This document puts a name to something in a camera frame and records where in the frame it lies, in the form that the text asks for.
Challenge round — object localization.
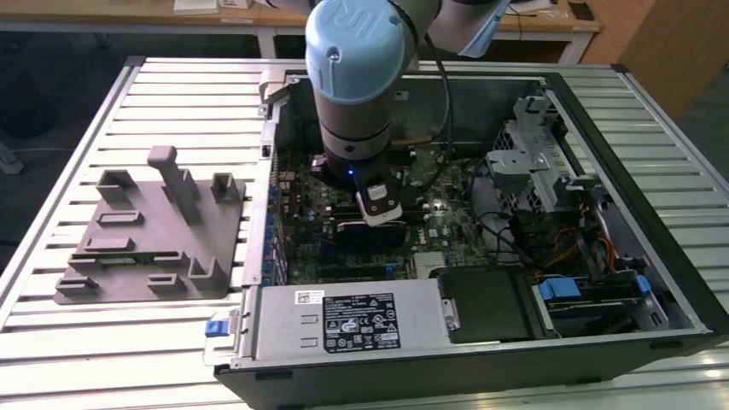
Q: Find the black RAM sticks row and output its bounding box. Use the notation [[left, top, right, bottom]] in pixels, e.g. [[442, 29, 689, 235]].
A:
[[333, 204, 426, 226]]

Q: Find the black graphics card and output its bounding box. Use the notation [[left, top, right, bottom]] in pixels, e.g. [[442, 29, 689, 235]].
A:
[[333, 220, 409, 249]]

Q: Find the green motherboard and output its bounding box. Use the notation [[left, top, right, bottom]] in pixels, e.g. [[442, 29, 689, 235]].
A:
[[272, 144, 497, 285]]

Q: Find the small silver heatsink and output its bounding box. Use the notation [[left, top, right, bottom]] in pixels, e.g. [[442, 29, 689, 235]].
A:
[[411, 251, 449, 272]]

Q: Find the grey metal drive cage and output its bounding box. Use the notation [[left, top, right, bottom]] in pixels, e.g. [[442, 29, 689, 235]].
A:
[[482, 96, 575, 214]]

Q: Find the grey parts rack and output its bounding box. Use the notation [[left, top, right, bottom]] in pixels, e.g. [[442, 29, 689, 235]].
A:
[[50, 144, 252, 305]]

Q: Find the black label sticker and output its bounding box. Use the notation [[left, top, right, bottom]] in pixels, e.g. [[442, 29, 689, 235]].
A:
[[322, 292, 401, 354]]

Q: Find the silver power supply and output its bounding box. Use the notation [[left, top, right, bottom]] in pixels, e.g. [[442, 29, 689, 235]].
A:
[[249, 279, 459, 362]]

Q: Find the black plastic drive cover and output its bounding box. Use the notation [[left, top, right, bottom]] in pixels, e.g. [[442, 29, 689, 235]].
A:
[[429, 266, 547, 345]]

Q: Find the grey plastic latch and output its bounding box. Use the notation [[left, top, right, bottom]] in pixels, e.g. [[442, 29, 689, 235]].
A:
[[561, 174, 614, 204]]

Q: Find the blue case release latch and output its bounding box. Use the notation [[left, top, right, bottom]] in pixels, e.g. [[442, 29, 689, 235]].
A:
[[202, 311, 240, 341]]

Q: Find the wooden desk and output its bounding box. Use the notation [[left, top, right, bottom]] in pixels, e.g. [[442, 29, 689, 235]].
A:
[[0, 0, 605, 65]]

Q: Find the hard disk in blue carrier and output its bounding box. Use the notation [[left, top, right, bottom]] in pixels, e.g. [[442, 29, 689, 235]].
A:
[[537, 277, 642, 330]]

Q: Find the black open PC case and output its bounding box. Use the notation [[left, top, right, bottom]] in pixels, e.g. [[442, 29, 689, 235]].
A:
[[213, 63, 729, 410]]

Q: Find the white stand foot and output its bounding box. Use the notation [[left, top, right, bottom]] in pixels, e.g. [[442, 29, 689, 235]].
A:
[[0, 140, 25, 175]]

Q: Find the wooden cabinet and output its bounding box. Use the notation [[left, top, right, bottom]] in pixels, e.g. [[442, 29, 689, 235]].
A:
[[579, 0, 729, 125]]

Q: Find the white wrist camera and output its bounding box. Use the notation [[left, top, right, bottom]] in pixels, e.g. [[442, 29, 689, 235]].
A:
[[355, 181, 405, 227]]

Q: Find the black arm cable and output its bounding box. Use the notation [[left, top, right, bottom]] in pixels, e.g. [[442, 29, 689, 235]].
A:
[[433, 57, 455, 166]]

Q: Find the orange yellow wire bundle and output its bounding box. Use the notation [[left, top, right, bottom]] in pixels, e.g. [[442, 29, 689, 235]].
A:
[[534, 202, 622, 274]]

